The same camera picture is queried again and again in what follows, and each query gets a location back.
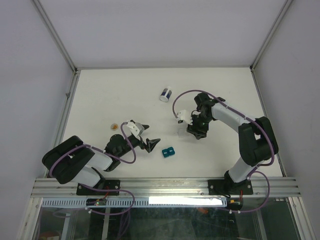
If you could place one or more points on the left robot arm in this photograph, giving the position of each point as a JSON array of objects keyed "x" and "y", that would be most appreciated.
[{"x": 75, "y": 161}]

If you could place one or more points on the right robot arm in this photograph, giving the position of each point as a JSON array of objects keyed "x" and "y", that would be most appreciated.
[{"x": 257, "y": 142}]

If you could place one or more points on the perforated cable tray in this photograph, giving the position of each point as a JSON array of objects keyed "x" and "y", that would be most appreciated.
[{"x": 139, "y": 202}]

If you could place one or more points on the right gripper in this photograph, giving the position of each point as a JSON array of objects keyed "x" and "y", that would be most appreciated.
[{"x": 198, "y": 132}]

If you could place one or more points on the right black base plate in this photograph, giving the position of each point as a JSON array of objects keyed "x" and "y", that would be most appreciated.
[{"x": 226, "y": 188}]

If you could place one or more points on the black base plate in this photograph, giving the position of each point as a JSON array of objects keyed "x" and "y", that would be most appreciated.
[
  {"x": 226, "y": 188},
  {"x": 107, "y": 184}
]

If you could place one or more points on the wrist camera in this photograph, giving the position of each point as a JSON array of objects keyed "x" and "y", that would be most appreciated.
[
  {"x": 184, "y": 116},
  {"x": 133, "y": 128}
]

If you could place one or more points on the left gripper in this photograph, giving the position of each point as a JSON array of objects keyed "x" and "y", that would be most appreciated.
[{"x": 149, "y": 145}]

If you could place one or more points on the clear pill organizer box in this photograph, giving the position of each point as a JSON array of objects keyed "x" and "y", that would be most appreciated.
[{"x": 182, "y": 132}]

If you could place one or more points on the teal pill organizer box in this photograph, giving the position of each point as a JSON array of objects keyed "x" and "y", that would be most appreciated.
[{"x": 168, "y": 152}]

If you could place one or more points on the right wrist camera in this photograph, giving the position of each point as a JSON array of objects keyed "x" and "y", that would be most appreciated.
[{"x": 184, "y": 116}]

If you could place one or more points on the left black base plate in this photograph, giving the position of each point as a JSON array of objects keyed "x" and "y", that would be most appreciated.
[{"x": 107, "y": 184}]

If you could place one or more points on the aluminium mounting rail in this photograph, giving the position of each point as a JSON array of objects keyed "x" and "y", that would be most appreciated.
[{"x": 277, "y": 187}]

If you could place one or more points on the white blue pill bottle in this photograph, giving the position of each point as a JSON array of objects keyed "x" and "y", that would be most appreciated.
[{"x": 165, "y": 94}]

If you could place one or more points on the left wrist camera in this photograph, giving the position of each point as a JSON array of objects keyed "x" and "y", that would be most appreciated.
[{"x": 133, "y": 128}]

